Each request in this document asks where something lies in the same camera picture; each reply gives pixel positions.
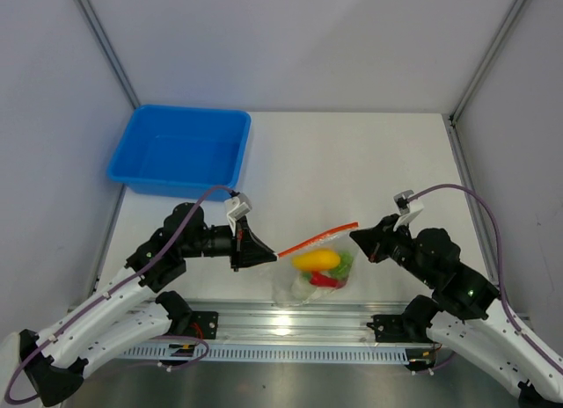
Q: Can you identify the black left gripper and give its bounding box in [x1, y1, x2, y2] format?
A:
[181, 215, 276, 272]

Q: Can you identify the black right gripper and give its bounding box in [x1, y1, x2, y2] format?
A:
[349, 213, 436, 286]

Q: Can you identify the green grape bunch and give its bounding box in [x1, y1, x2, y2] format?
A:
[328, 251, 355, 281]

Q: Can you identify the clear zip bag orange zipper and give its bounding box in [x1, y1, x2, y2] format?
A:
[272, 222, 359, 307]

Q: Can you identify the yellow lemon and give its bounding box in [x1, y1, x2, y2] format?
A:
[291, 248, 340, 272]

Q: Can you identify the white cauliflower with green leaves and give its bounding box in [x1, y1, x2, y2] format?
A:
[290, 274, 322, 302]

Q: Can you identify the red chili pepper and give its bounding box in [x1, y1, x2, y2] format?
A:
[309, 272, 347, 289]

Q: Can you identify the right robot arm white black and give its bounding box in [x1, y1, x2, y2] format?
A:
[349, 215, 562, 407]

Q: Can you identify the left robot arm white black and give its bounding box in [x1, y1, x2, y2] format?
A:
[18, 196, 278, 407]

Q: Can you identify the blue plastic bin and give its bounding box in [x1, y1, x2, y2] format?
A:
[106, 105, 252, 200]

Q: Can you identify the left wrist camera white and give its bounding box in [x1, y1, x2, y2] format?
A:
[224, 193, 252, 233]

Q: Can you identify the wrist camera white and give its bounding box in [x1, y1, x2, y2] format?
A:
[393, 190, 424, 231]
[224, 193, 252, 233]

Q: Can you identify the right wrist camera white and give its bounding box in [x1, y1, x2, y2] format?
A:
[393, 190, 424, 231]

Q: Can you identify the aluminium mounting rail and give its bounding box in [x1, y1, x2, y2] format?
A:
[122, 298, 533, 349]

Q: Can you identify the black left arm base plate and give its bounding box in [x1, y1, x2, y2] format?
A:
[167, 311, 219, 340]

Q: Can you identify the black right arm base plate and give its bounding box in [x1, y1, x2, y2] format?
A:
[366, 314, 433, 344]

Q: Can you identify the slotted grey cable duct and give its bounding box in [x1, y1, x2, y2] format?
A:
[119, 342, 409, 365]

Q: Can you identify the right aluminium frame post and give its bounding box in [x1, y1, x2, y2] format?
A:
[448, 0, 540, 122]

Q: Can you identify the aluminium frame post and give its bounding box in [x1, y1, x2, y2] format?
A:
[74, 0, 141, 109]
[448, 0, 540, 122]

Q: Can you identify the left aluminium frame post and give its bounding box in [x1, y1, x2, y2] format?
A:
[74, 0, 141, 109]

